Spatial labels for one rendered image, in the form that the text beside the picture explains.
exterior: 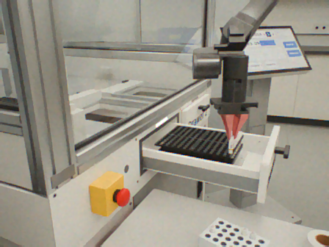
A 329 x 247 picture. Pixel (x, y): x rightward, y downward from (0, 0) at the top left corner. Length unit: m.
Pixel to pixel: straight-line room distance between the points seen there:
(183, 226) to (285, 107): 3.30
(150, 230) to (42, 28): 0.50
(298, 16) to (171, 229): 3.99
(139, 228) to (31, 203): 0.27
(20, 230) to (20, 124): 0.23
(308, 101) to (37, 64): 3.64
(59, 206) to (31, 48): 0.29
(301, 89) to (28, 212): 3.57
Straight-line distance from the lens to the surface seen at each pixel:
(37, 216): 0.63
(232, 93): 0.71
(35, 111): 0.52
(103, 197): 0.65
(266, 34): 1.90
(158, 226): 0.77
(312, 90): 3.94
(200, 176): 0.80
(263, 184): 0.75
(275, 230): 0.81
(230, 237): 0.70
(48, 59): 0.53
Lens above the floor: 1.24
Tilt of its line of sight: 20 degrees down
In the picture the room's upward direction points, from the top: straight up
